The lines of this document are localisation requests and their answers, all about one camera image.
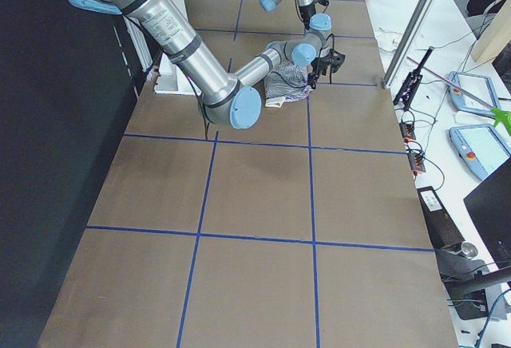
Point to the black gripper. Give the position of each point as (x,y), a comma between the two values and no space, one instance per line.
(319,64)
(305,15)

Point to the blue white striped polo shirt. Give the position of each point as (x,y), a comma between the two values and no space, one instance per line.
(286,83)

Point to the orange black terminal strip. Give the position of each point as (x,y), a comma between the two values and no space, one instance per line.
(414,151)

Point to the far blue teach pendant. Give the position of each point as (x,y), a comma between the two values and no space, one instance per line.
(478,85)

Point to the blue teach pendant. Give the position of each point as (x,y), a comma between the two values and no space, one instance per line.
(478,85)
(481,147)

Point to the near blue teach pendant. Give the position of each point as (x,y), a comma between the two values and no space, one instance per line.
(481,147)

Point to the wooden board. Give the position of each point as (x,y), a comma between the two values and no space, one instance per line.
(495,37)

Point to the metal reacher grabber tool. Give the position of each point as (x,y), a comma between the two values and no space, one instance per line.
(500,116)

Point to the black box with label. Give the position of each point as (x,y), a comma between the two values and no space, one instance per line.
(440,226)

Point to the black monitor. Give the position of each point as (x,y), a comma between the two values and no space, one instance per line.
(488,206)

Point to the black monitor stand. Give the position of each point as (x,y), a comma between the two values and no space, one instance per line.
(473,285)

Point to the aluminium frame post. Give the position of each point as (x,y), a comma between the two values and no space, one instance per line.
(414,25)

